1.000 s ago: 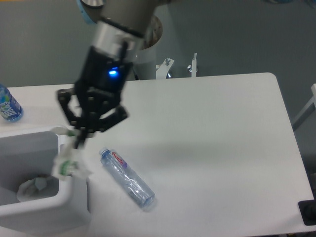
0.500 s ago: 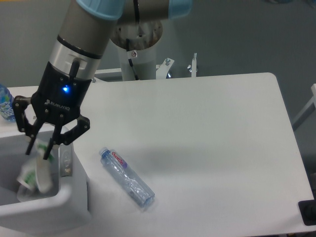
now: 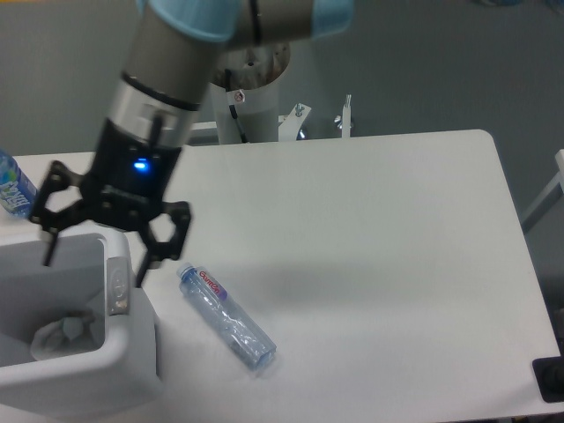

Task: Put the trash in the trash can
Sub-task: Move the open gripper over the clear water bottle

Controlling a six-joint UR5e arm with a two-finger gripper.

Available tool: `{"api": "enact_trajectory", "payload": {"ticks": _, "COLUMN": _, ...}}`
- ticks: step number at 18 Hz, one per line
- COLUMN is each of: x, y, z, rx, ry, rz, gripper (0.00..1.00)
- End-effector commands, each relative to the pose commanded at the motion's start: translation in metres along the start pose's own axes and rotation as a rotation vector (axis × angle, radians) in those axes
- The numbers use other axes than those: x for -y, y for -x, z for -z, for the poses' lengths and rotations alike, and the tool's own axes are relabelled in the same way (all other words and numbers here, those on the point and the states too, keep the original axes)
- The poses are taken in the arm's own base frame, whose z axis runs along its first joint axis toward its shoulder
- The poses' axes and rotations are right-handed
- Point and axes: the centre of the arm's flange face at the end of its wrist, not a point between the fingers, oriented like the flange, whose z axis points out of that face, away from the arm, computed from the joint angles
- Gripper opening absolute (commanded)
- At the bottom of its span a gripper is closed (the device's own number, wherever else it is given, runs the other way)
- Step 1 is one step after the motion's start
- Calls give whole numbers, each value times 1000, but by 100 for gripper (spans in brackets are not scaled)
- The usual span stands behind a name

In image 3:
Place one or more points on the crumpled paper in bin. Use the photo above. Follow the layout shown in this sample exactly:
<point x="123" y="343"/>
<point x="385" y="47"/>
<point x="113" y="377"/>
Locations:
<point x="76" y="333"/>

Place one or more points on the white frame at right edge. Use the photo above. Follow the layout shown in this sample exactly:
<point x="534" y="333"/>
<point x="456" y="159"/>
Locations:
<point x="546" y="199"/>

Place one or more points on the white right pedestal bracket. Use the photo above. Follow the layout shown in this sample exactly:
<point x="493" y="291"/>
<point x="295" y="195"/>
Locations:
<point x="344" y="122"/>

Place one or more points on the blue labelled water bottle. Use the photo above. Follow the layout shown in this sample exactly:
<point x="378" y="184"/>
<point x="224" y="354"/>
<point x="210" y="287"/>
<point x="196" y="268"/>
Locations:
<point x="17" y="191"/>

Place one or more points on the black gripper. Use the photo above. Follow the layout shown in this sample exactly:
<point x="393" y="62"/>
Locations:
<point x="123" y="189"/>

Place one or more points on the white middle pedestal bracket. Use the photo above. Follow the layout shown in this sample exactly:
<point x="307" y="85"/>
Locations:
<point x="292" y="126"/>

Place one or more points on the black clamp at table corner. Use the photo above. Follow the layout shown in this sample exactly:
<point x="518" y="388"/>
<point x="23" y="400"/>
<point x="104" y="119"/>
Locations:
<point x="549" y="376"/>

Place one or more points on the white pedestal bracket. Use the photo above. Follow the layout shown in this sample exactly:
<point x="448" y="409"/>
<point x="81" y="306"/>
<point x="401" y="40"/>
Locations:
<point x="292" y="126"/>
<point x="344" y="122"/>

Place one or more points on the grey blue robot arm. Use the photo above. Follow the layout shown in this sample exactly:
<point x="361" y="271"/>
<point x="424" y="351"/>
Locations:
<point x="174" y="55"/>

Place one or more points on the clear plastic bottle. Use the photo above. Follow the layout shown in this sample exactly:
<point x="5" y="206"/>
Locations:
<point x="246" y="339"/>

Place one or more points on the white plastic trash can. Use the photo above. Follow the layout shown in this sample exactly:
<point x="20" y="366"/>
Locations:
<point x="91" y="271"/>

